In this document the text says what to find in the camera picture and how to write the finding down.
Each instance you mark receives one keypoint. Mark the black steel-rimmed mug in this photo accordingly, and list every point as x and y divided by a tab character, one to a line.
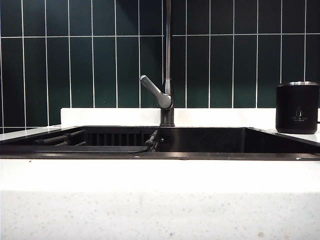
297	110

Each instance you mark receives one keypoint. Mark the black sink drain rack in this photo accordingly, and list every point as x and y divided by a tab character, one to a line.
115	138

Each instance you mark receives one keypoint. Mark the black kitchen sink basin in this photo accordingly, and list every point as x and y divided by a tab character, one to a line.
212	142

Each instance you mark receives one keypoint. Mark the dark chrome faucet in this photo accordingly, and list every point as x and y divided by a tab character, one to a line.
168	50

